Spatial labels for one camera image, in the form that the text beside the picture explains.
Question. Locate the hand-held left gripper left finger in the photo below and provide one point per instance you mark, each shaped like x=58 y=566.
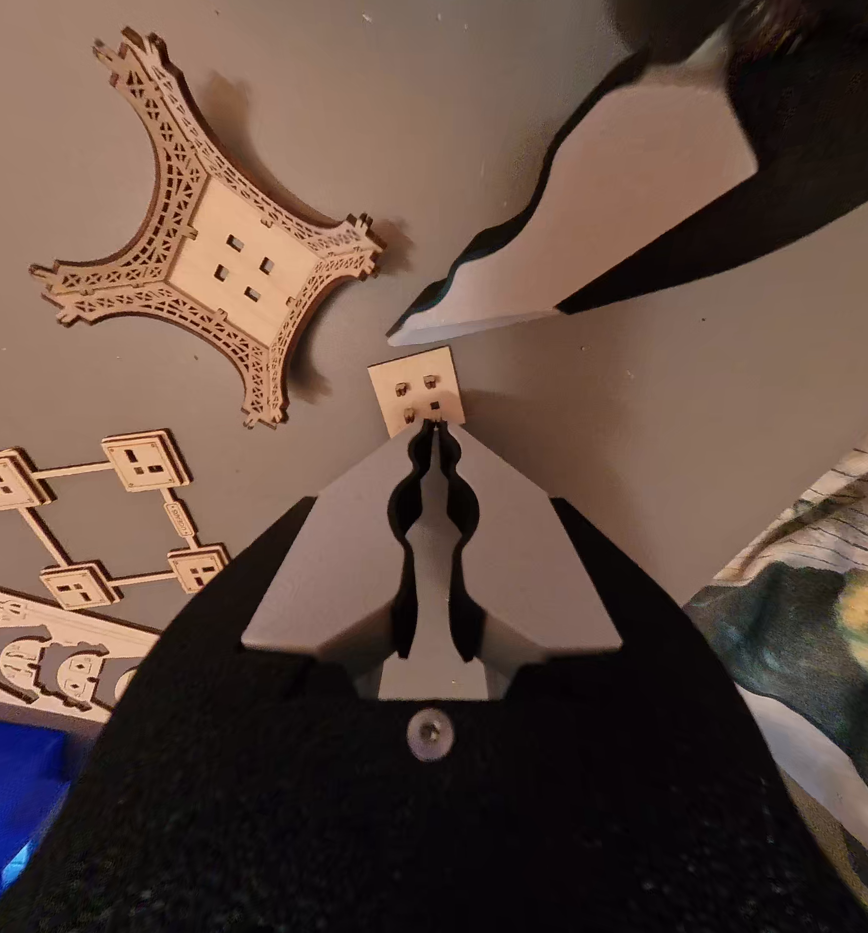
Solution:
x=324 y=583

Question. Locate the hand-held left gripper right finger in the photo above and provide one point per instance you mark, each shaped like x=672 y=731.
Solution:
x=543 y=583

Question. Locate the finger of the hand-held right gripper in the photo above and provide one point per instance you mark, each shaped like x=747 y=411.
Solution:
x=623 y=182

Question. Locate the small square wooden plate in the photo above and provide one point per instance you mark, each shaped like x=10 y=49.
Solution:
x=404 y=372

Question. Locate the grey desk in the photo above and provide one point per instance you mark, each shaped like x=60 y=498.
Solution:
x=550 y=437

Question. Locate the patterned shirt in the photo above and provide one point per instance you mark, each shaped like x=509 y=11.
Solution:
x=805 y=619

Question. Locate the plywood sheet with arch cutouts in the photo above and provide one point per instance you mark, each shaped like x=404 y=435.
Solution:
x=11 y=619

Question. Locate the wooden tower base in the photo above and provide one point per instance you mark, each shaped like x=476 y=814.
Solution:
x=215 y=233

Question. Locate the blue plastic bin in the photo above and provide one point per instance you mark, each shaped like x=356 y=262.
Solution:
x=4 y=802

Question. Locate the four-square wooden frame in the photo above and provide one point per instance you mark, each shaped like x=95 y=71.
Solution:
x=142 y=459

